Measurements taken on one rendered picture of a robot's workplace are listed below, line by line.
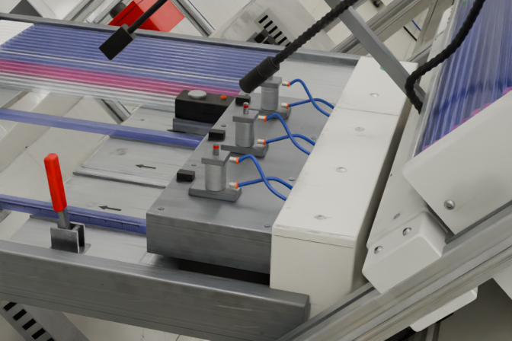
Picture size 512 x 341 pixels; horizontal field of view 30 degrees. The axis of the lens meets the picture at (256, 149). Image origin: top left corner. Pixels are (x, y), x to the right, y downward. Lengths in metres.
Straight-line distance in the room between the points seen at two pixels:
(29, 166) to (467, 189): 2.01
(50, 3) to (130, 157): 2.09
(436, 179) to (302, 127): 0.37
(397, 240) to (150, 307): 0.27
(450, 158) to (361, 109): 0.37
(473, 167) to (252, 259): 0.26
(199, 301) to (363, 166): 0.23
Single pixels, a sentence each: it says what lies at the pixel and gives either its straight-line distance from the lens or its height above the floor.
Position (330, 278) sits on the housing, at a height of 1.25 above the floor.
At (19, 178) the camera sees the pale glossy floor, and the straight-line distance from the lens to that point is 2.65.
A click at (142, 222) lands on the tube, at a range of 1.04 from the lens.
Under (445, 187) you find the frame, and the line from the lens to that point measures 0.81.
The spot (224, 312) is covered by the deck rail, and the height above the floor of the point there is 1.15.
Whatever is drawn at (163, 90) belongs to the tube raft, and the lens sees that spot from 1.37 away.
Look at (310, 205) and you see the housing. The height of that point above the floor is 1.26.
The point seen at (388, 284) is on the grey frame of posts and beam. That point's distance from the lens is 0.83.
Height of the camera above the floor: 1.69
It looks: 28 degrees down
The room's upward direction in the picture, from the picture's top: 52 degrees clockwise
